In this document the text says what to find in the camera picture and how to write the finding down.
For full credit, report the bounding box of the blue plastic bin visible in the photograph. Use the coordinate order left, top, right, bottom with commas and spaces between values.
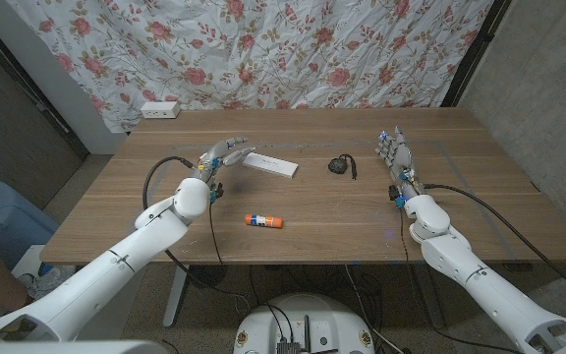
0, 180, 61, 269

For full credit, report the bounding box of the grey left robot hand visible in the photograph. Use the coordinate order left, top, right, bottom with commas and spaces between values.
192, 137, 257, 186

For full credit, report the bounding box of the grey sneaker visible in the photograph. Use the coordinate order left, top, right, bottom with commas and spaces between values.
17, 265, 76, 300

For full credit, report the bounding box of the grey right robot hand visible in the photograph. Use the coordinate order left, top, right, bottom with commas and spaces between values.
374, 125, 425, 201

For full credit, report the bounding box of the black round case with strap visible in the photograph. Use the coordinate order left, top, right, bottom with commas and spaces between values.
327, 153, 359, 181

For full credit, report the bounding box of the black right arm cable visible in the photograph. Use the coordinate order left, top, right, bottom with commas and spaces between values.
423, 183, 566, 306

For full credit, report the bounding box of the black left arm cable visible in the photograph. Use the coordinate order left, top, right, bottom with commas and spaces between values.
141, 155, 253, 309

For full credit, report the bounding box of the white power strip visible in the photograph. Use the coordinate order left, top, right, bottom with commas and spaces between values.
140, 100, 181, 120

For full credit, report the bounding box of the black backdrop stand pole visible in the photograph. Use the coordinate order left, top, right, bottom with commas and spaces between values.
440, 0, 513, 108

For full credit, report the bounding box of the floral backdrop cloth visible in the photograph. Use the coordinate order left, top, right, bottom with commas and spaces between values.
5, 0, 495, 134

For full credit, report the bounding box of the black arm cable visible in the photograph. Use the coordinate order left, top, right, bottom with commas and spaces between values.
141, 155, 253, 309
423, 183, 566, 306

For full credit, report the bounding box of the flat white cardboard box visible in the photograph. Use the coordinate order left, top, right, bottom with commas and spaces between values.
242, 151, 300, 179

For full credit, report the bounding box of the grey table leg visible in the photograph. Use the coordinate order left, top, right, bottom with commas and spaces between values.
413, 263, 446, 329

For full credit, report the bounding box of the white robot torso base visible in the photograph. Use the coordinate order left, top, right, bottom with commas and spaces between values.
233, 293, 376, 354

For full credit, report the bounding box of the white table leg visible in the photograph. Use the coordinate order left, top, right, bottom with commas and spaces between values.
162, 264, 191, 328

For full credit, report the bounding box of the orange blue white glue stick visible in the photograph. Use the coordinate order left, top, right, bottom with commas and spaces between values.
254, 214, 284, 230

